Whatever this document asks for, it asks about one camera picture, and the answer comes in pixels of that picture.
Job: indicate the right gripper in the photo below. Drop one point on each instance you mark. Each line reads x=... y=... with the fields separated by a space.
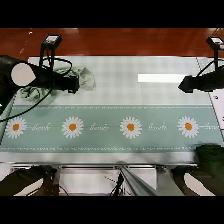
x=191 y=84

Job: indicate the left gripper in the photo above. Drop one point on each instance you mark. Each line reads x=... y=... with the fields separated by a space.
x=65 y=82

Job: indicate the pale green shirt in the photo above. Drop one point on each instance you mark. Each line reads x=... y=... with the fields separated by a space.
x=87 y=79

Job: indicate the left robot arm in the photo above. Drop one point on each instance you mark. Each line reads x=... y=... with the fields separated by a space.
x=23 y=75

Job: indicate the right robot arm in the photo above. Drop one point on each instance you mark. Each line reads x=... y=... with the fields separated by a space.
x=213 y=81

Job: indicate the dark green garment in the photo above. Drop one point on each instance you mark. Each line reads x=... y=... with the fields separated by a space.
x=210 y=154

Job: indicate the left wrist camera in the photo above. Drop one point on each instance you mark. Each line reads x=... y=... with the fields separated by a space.
x=51 y=40

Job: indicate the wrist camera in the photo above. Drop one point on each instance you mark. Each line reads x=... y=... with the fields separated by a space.
x=51 y=40
x=215 y=42

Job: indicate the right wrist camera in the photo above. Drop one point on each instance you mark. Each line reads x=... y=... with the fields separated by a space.
x=215 y=42

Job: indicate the silver frame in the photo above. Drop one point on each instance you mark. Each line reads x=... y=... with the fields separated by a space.
x=140 y=181

